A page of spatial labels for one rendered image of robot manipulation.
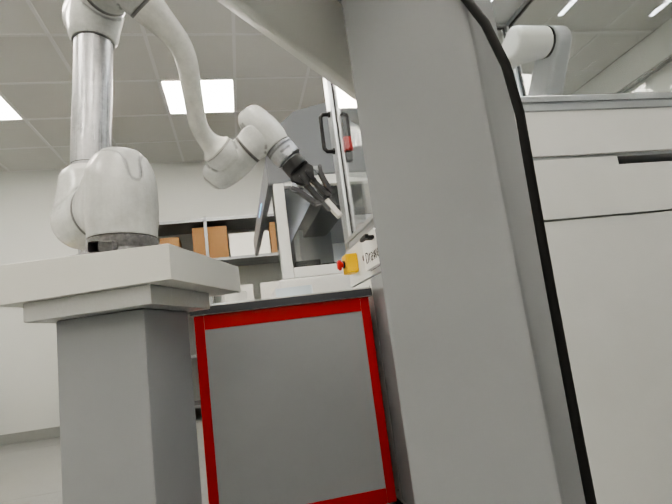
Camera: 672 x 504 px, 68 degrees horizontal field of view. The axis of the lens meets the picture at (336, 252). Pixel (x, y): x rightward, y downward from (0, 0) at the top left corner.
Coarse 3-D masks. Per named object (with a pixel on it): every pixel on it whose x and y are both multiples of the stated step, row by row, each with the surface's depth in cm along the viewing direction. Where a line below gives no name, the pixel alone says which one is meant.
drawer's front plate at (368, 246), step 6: (372, 234) 158; (372, 240) 159; (366, 246) 166; (372, 246) 159; (366, 252) 167; (372, 252) 160; (378, 258) 154; (366, 264) 168; (372, 264) 161; (378, 264) 157; (366, 270) 169
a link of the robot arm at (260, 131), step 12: (252, 108) 154; (240, 120) 155; (252, 120) 152; (264, 120) 153; (276, 120) 156; (240, 132) 155; (252, 132) 152; (264, 132) 152; (276, 132) 153; (240, 144) 153; (252, 144) 153; (264, 144) 153; (252, 156) 155; (264, 156) 158
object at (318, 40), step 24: (216, 0) 50; (240, 0) 47; (264, 0) 49; (288, 0) 51; (312, 0) 54; (336, 0) 56; (264, 24) 51; (288, 24) 53; (312, 24) 55; (336, 24) 58; (288, 48) 57; (312, 48) 57; (336, 48) 60; (336, 72) 62
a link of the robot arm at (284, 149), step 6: (288, 138) 155; (276, 144) 153; (282, 144) 153; (288, 144) 154; (294, 144) 156; (270, 150) 154; (276, 150) 153; (282, 150) 153; (288, 150) 153; (294, 150) 154; (270, 156) 155; (276, 156) 154; (282, 156) 153; (288, 156) 153; (276, 162) 155; (282, 162) 154
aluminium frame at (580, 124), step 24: (528, 96) 113; (552, 96) 114; (576, 96) 115; (600, 96) 117; (624, 96) 118; (648, 96) 119; (336, 120) 205; (528, 120) 112; (552, 120) 113; (576, 120) 114; (600, 120) 116; (624, 120) 117; (648, 120) 118; (336, 144) 204; (552, 144) 112; (576, 144) 113; (600, 144) 114; (624, 144) 116; (648, 144) 117; (336, 168) 206
